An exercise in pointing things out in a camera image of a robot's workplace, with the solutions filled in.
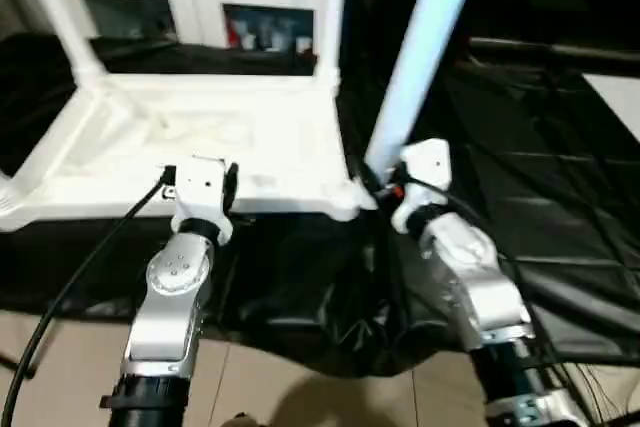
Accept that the white plastic table top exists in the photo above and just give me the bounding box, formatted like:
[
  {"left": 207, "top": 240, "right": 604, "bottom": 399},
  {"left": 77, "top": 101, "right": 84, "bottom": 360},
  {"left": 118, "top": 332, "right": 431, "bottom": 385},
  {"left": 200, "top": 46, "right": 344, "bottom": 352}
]
[{"left": 0, "top": 71, "right": 379, "bottom": 235}]

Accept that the white plastic table leg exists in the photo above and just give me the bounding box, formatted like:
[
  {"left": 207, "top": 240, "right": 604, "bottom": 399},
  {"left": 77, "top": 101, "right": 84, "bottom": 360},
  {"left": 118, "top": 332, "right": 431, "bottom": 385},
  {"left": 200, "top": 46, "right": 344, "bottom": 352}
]
[
  {"left": 314, "top": 0, "right": 353, "bottom": 90},
  {"left": 4, "top": 0, "right": 108, "bottom": 90},
  {"left": 362, "top": 0, "right": 488, "bottom": 186}
]

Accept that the black plastic mat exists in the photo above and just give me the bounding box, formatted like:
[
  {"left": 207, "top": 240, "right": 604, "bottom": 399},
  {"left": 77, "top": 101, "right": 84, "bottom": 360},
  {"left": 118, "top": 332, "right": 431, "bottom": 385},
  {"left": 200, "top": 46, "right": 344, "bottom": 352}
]
[{"left": 0, "top": 27, "right": 640, "bottom": 378}]

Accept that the white board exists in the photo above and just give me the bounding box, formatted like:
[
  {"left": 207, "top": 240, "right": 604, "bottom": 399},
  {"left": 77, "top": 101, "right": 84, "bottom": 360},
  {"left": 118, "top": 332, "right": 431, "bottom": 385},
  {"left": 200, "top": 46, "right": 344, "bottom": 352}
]
[{"left": 584, "top": 74, "right": 640, "bottom": 146}]

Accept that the black metal table leg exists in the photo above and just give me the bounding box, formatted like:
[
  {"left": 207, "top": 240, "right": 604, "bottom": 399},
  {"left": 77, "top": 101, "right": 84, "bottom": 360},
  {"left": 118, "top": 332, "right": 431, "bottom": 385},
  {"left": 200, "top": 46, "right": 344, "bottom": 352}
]
[{"left": 0, "top": 351, "right": 37, "bottom": 380}]

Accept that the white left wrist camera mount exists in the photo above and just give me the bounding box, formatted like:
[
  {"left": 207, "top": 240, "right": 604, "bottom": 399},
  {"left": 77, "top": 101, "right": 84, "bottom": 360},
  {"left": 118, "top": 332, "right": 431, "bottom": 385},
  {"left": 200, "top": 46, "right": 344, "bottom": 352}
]
[{"left": 164, "top": 156, "right": 239, "bottom": 245}]

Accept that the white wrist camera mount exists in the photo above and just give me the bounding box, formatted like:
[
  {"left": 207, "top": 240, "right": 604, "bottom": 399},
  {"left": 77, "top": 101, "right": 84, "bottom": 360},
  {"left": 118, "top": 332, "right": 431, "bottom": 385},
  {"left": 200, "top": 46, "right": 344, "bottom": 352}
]
[
  {"left": 164, "top": 156, "right": 239, "bottom": 245},
  {"left": 388, "top": 138, "right": 454, "bottom": 235}
]

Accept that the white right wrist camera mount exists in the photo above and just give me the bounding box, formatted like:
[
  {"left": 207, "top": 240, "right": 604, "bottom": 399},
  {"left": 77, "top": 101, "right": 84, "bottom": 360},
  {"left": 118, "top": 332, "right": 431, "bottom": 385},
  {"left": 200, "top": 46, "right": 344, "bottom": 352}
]
[{"left": 388, "top": 138, "right": 454, "bottom": 235}]

